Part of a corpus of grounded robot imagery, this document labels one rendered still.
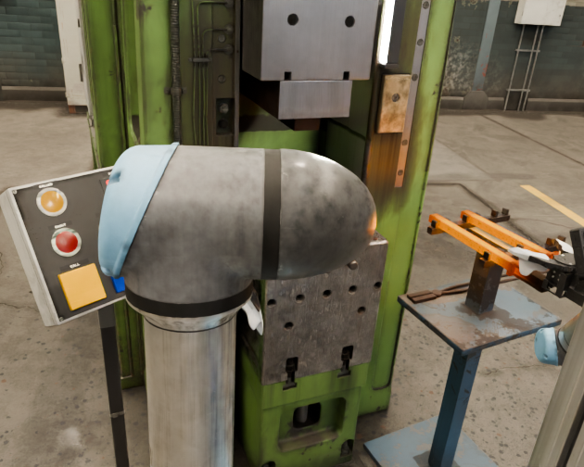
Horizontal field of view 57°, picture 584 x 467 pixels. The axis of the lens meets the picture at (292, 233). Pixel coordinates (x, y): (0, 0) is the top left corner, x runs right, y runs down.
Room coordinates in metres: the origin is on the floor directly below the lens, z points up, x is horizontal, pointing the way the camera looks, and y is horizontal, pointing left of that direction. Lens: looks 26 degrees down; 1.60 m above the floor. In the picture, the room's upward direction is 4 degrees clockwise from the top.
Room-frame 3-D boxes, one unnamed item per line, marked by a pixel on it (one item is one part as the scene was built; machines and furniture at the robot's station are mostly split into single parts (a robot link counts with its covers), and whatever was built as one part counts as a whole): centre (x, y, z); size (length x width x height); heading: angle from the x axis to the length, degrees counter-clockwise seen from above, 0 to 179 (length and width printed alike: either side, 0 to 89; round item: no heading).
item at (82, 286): (0.92, 0.42, 1.01); 0.07 x 0.05 x 0.07; 138
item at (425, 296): (1.56, -0.65, 0.71); 0.60 x 0.04 x 0.01; 117
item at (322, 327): (1.60, 0.00, 0.69); 0.56 x 0.38 x 0.45; 23
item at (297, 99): (1.57, 0.04, 1.32); 0.42 x 0.20 x 0.10; 23
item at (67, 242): (0.95, 0.45, 1.09); 0.05 x 0.03 x 0.04; 113
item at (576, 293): (1.06, -0.64, 1.02); 0.12 x 0.08 x 0.09; 27
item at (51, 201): (0.98, 0.48, 1.16); 0.05 x 0.03 x 0.04; 113
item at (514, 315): (1.42, -0.59, 0.70); 0.40 x 0.30 x 0.02; 118
